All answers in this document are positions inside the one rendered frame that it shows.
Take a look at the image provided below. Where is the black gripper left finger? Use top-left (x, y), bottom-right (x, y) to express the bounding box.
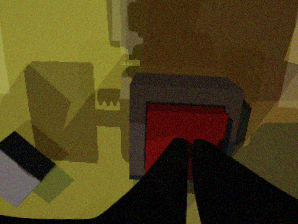
top-left (0, 137), bottom-right (189, 224)

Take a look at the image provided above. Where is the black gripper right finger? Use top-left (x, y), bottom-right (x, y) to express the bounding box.
top-left (192, 139), bottom-right (298, 224)

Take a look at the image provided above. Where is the red button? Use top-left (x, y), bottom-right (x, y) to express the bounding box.
top-left (129, 73), bottom-right (245, 183)

